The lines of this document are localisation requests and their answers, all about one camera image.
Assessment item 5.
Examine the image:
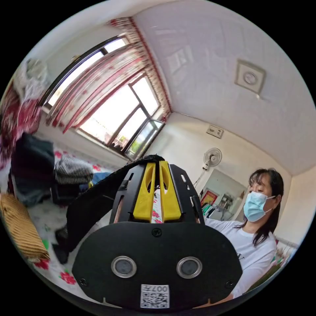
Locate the clear plastic bag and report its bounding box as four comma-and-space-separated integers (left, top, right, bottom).
14, 58, 54, 102

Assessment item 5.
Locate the square ceiling fixture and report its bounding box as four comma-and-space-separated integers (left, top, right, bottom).
234, 59, 267, 96

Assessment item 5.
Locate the red floral blanket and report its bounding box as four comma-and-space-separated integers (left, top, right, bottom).
0, 81, 44, 171

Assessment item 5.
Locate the person's body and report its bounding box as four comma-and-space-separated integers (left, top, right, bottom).
192, 168, 285, 299

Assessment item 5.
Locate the white wall box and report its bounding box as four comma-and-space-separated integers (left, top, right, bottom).
206, 124, 224, 139

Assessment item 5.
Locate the pile of clothes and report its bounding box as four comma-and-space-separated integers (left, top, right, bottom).
7, 133, 99, 207

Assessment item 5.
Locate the black long skirt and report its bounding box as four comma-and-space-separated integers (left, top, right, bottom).
52, 154, 165, 265

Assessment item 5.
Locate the window with dark frame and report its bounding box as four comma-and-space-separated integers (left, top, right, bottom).
44, 36, 166, 161

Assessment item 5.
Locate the bed with floral sheet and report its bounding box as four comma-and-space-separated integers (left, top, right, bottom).
0, 145, 299, 294

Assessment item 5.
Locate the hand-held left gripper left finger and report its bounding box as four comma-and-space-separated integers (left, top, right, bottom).
133, 162, 156, 223

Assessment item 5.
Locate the red and white curtain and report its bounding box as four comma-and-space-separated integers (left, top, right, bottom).
44, 16, 172, 134

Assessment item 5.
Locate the gold striped pillow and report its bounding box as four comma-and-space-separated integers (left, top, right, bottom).
0, 194, 51, 263

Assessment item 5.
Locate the white wall fan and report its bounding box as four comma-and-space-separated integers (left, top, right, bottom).
202, 147, 223, 171

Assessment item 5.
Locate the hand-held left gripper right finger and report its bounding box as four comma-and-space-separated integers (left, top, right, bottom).
159, 161, 182, 223

